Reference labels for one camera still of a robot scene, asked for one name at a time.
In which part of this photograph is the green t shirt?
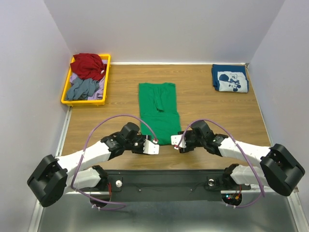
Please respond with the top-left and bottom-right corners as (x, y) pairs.
(138, 83), (181, 145)

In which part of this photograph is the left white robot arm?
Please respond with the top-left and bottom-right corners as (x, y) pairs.
(27, 122), (152, 207)

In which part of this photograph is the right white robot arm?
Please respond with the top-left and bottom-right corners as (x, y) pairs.
(171, 120), (305, 196)

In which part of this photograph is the folded blue printed t shirt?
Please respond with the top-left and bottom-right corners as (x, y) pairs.
(211, 64), (249, 93)

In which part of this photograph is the yellow plastic bin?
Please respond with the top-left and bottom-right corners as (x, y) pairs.
(61, 54), (111, 107)

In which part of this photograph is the grey blue t shirt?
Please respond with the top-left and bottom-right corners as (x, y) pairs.
(65, 77), (99, 101)

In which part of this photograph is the red t shirt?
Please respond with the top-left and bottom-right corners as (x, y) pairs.
(70, 53), (107, 81)

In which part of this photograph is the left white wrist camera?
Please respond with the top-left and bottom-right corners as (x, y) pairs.
(143, 139), (159, 155)

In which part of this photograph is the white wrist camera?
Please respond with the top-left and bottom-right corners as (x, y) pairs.
(170, 134), (186, 149)
(143, 139), (159, 155)

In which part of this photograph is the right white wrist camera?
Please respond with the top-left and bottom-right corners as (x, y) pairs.
(170, 134), (186, 149)

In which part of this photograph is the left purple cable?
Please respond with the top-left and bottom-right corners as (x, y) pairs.
(71, 114), (159, 211)

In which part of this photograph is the purple cable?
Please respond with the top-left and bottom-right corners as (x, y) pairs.
(71, 114), (159, 211)
(175, 118), (266, 209)

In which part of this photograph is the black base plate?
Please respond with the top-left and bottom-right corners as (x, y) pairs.
(98, 169), (250, 202)

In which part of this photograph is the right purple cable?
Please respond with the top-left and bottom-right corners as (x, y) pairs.
(175, 118), (266, 209)

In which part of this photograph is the aluminium frame rail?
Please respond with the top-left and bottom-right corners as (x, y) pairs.
(28, 106), (72, 232)

